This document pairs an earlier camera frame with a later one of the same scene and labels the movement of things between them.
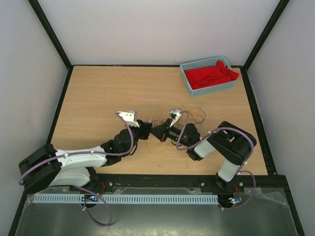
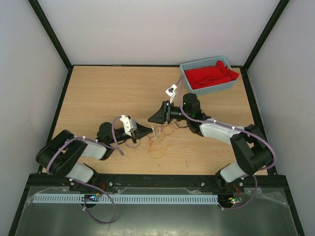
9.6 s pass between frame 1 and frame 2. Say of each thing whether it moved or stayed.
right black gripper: moved
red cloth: stayed
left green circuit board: stayed
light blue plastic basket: stayed
